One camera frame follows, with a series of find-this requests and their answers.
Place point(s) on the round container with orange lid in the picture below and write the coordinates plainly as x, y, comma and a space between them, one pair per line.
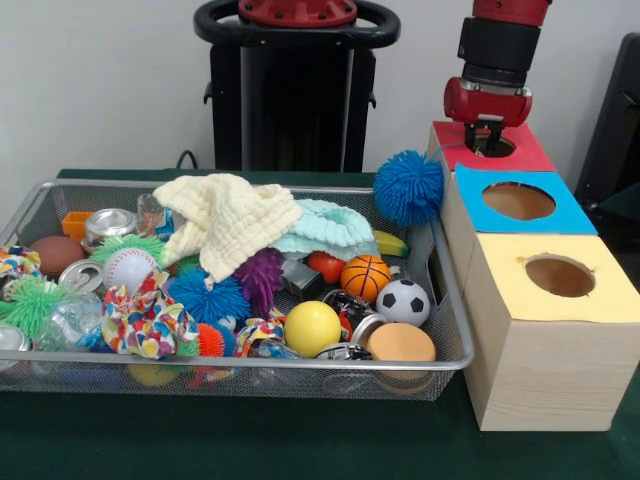
401, 342

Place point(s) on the wooden box with three holes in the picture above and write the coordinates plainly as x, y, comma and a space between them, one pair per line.
550, 380

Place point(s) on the dark green table cloth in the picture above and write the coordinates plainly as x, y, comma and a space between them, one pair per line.
622, 210
250, 440

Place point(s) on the mint green knitted cloth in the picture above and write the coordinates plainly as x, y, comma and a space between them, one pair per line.
330, 230

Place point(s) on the black panel stand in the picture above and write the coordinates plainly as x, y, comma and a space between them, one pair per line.
615, 125

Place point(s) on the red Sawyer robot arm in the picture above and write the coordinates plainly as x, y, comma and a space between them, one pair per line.
500, 45

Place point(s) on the smooth yellow ball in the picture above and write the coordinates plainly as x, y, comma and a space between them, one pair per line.
312, 330

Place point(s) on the small soccer ball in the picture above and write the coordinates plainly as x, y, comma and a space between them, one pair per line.
402, 302

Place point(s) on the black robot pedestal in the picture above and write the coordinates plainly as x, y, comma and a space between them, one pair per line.
300, 100

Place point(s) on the small orange basketball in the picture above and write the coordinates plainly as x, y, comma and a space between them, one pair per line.
365, 277

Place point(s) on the purple spiky ball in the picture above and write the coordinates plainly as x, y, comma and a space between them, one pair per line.
260, 277

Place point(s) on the colourful patterned cloth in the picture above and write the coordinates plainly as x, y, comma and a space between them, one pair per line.
145, 322

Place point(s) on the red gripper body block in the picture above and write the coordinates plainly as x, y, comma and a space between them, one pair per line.
487, 107

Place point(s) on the red robot base flange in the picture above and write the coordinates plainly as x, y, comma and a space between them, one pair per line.
297, 12

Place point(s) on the small baseball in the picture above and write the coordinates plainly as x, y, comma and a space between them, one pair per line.
129, 270

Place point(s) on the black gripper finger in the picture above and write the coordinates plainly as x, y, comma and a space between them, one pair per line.
471, 136
493, 137

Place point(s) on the cream knitted cloth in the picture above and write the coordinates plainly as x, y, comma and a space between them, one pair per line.
230, 220

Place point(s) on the shallow metal mesh bin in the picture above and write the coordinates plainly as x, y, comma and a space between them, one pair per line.
350, 310

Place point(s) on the blue spiky ball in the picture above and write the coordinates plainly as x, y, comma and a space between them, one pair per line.
207, 297
407, 189

